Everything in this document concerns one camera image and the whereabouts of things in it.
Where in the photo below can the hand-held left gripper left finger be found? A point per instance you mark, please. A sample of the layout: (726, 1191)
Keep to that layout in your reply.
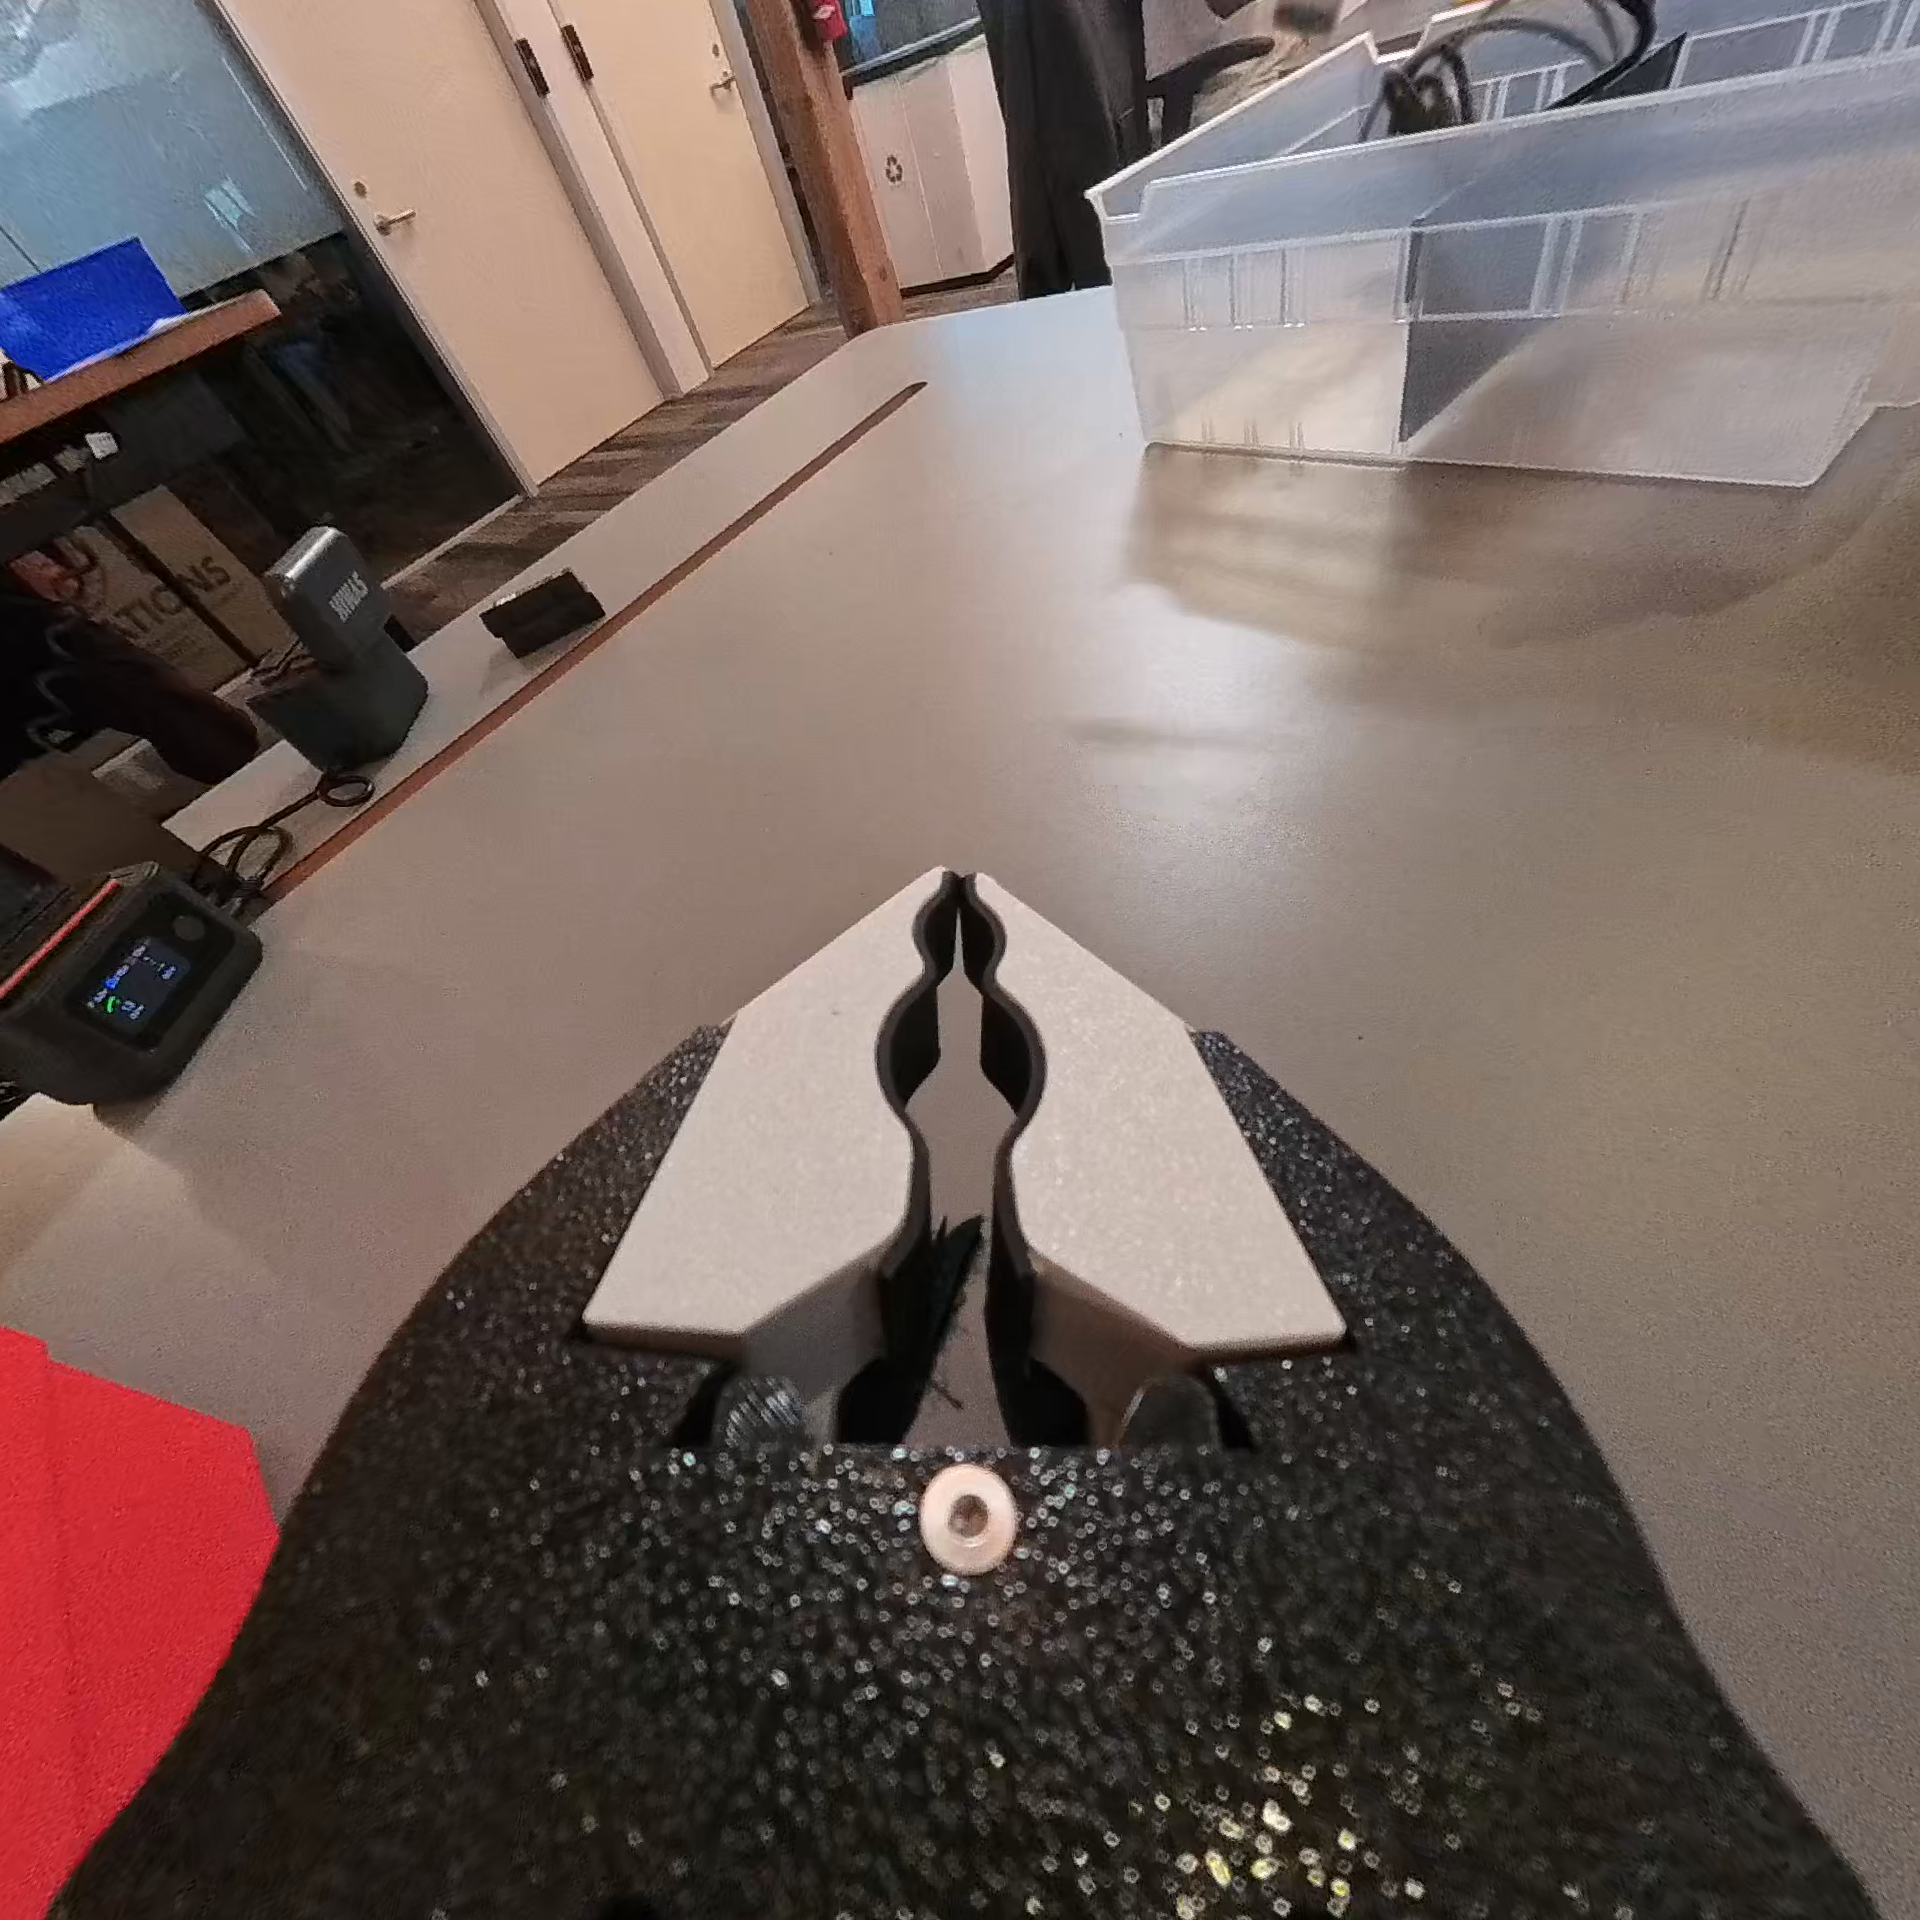
(780, 1185)

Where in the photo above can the white cabinet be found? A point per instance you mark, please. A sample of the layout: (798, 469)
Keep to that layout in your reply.
(929, 181)

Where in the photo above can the chair with grey jacket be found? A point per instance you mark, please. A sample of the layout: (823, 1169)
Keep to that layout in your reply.
(1065, 151)

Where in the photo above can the small black battery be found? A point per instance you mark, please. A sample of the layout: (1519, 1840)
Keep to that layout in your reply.
(543, 612)

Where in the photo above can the cardboard box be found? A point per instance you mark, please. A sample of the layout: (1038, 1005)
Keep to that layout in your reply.
(195, 586)

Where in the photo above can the blue plastic bin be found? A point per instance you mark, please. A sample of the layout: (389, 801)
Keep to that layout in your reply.
(82, 308)

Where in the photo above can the black charging case with display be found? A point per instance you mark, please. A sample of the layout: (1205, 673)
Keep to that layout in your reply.
(208, 974)

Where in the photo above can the wooden post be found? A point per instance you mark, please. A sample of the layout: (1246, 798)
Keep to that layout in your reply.
(827, 181)

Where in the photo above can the clear plastic bin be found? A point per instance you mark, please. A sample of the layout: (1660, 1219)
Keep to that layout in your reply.
(1275, 375)

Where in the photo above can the white door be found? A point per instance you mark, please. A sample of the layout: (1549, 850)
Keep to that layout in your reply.
(704, 196)
(449, 301)

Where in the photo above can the brown wooden desk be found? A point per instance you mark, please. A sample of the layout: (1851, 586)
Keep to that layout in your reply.
(89, 450)

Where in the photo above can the grey battery charger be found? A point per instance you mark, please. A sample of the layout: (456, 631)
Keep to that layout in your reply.
(351, 722)

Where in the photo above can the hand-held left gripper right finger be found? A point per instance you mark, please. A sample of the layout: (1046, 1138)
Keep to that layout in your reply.
(1139, 1200)

